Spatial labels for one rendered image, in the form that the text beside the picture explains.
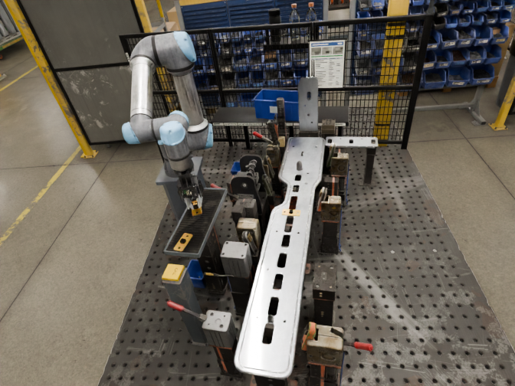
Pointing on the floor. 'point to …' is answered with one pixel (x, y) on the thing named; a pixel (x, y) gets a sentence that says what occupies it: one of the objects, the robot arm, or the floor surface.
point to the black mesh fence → (306, 69)
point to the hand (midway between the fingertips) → (195, 204)
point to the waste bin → (507, 75)
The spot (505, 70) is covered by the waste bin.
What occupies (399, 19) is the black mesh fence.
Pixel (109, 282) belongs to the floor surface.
